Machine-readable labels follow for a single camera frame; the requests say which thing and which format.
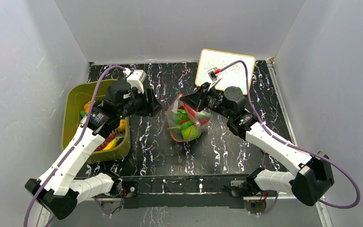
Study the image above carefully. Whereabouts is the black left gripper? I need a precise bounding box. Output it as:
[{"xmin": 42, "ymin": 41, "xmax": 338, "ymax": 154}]
[{"xmin": 118, "ymin": 87, "xmax": 163, "ymax": 120}]

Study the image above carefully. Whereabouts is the green lettuce head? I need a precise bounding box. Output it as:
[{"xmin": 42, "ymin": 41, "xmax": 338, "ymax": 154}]
[{"xmin": 168, "ymin": 108, "xmax": 212, "ymax": 126}]

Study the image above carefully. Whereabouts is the green chili pepper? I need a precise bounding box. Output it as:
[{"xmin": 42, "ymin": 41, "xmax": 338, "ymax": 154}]
[{"xmin": 167, "ymin": 120, "xmax": 195, "ymax": 131}]

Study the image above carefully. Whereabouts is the clear zip top bag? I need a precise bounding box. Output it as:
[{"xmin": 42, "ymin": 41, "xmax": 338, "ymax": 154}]
[{"xmin": 165, "ymin": 94, "xmax": 211, "ymax": 142}]

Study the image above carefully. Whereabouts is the light green round fruit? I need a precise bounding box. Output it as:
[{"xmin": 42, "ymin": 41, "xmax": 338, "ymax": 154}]
[{"xmin": 181, "ymin": 125, "xmax": 199, "ymax": 141}]

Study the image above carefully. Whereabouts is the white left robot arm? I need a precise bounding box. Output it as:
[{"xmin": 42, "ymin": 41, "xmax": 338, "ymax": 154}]
[{"xmin": 25, "ymin": 81, "xmax": 162, "ymax": 220}]

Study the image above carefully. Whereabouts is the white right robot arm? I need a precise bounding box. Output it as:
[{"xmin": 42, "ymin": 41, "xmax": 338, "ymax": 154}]
[{"xmin": 180, "ymin": 82, "xmax": 334, "ymax": 206}]

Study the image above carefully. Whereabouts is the orange tangerine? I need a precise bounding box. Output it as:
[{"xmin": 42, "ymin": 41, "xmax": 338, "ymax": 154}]
[{"xmin": 116, "ymin": 119, "xmax": 126, "ymax": 132}]

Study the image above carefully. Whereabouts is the red grape bunch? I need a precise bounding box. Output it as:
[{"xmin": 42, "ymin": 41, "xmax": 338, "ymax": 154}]
[{"xmin": 95, "ymin": 131, "xmax": 116, "ymax": 152}]

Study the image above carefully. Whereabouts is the yellow banana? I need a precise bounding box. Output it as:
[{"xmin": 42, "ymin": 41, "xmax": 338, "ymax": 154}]
[{"xmin": 103, "ymin": 139, "xmax": 117, "ymax": 150}]

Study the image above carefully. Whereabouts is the orange bumpy fruit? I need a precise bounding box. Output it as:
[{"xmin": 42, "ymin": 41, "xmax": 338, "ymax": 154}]
[{"xmin": 83, "ymin": 101, "xmax": 91, "ymax": 113}]

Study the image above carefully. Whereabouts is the dark green cucumber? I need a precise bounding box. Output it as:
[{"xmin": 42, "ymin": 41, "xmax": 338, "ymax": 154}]
[{"xmin": 79, "ymin": 110, "xmax": 86, "ymax": 118}]

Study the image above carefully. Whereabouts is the olive green plastic basket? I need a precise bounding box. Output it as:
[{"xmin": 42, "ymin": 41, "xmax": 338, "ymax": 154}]
[{"xmin": 61, "ymin": 82, "xmax": 131, "ymax": 164}]

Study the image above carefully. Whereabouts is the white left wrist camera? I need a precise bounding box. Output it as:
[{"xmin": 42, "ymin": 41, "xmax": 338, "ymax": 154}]
[{"xmin": 123, "ymin": 68, "xmax": 147, "ymax": 94}]

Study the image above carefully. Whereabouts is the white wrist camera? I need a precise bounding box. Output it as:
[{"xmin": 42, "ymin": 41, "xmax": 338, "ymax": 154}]
[
  {"xmin": 123, "ymin": 68, "xmax": 147, "ymax": 94},
  {"xmin": 208, "ymin": 68, "xmax": 223, "ymax": 91}
]

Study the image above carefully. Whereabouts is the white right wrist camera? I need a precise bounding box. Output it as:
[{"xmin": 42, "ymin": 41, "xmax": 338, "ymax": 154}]
[{"xmin": 208, "ymin": 68, "xmax": 223, "ymax": 91}]

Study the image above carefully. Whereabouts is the white board orange frame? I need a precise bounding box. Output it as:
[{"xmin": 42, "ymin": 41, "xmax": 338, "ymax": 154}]
[{"xmin": 195, "ymin": 49, "xmax": 256, "ymax": 95}]

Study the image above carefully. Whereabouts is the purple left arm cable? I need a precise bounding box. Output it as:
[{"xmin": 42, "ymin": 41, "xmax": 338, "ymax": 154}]
[{"xmin": 23, "ymin": 65, "xmax": 127, "ymax": 227}]

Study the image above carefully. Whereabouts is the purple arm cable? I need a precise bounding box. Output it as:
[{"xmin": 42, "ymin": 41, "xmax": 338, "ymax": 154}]
[
  {"xmin": 23, "ymin": 65, "xmax": 127, "ymax": 227},
  {"xmin": 220, "ymin": 60, "xmax": 361, "ymax": 210}
]

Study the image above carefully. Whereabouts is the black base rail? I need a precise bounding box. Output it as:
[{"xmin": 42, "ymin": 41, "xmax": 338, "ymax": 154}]
[{"xmin": 43, "ymin": 174, "xmax": 282, "ymax": 210}]

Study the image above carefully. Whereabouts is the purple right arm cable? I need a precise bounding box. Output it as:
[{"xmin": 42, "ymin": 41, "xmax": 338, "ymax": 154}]
[{"xmin": 220, "ymin": 60, "xmax": 361, "ymax": 210}]

